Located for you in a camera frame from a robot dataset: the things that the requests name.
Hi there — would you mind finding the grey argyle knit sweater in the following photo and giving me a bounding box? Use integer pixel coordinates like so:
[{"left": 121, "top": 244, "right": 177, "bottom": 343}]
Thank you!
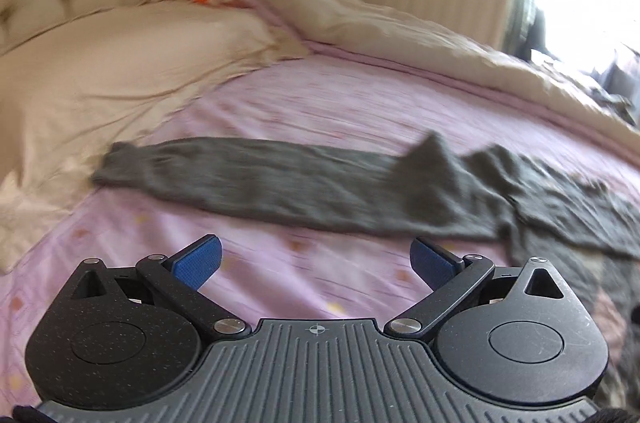
[{"left": 92, "top": 130, "right": 640, "bottom": 409}]

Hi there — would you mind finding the beige pillow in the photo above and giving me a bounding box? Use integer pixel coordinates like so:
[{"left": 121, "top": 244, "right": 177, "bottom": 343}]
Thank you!
[{"left": 1, "top": 1, "right": 307, "bottom": 271}]

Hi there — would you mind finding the pink patterned bed sheet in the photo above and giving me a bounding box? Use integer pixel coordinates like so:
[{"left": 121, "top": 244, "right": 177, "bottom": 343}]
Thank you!
[{"left": 0, "top": 0, "right": 640, "bottom": 409}]

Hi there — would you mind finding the cream folded duvet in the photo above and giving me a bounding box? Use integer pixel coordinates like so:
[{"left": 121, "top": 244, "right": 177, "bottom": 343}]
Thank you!
[{"left": 264, "top": 0, "right": 639, "bottom": 154}]

